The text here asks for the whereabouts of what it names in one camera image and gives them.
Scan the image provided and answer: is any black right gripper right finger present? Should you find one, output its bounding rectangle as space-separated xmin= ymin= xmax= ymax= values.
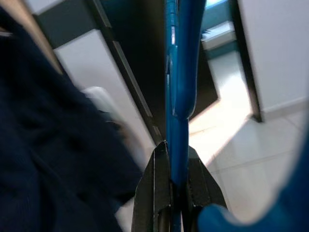
xmin=185 ymin=145 xmax=229 ymax=232

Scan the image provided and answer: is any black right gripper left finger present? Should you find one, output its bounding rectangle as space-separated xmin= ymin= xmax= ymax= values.
xmin=131 ymin=141 xmax=174 ymax=232

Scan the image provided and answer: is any blue plastic hanger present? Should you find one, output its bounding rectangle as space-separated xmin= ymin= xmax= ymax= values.
xmin=164 ymin=0 xmax=309 ymax=232

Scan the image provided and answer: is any navy printed t-shirt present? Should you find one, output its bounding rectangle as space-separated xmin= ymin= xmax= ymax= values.
xmin=0 ymin=7 xmax=144 ymax=232

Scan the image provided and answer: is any black door frame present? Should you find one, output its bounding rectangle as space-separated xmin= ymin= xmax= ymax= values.
xmin=230 ymin=0 xmax=264 ymax=123

